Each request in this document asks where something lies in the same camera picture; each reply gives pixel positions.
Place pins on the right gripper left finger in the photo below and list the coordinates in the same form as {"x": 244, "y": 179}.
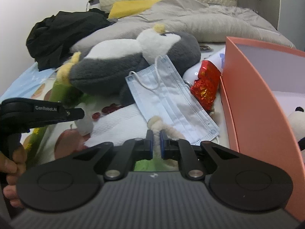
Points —
{"x": 127, "y": 155}

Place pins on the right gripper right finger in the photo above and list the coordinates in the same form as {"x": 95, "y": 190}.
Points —
{"x": 181, "y": 151}

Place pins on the blue surgical face mask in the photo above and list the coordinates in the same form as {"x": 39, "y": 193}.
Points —
{"x": 159, "y": 90}

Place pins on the white waffle cloth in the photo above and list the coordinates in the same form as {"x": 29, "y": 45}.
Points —
{"x": 119, "y": 126}

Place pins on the left hand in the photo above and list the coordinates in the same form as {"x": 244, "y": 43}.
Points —
{"x": 13, "y": 169}

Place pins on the green plush massage stick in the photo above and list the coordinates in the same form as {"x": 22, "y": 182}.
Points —
{"x": 40, "y": 143}

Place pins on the red foil wrapped bottle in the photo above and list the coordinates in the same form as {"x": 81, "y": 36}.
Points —
{"x": 205, "y": 87}

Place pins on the black clothing pile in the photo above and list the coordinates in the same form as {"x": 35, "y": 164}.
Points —
{"x": 50, "y": 40}

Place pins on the grey white penguin plush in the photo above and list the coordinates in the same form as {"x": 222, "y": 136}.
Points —
{"x": 101, "y": 71}

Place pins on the salmon pink cardboard box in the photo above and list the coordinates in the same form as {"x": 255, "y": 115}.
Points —
{"x": 264, "y": 174}

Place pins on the panda plush toy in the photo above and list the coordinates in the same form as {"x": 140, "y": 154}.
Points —
{"x": 297, "y": 123}

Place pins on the grey duvet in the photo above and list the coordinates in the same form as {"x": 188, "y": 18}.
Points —
{"x": 207, "y": 23}

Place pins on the yellow pillow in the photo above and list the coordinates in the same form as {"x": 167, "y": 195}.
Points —
{"x": 128, "y": 8}

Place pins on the white wardrobe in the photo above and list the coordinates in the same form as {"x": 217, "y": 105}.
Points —
{"x": 287, "y": 16}

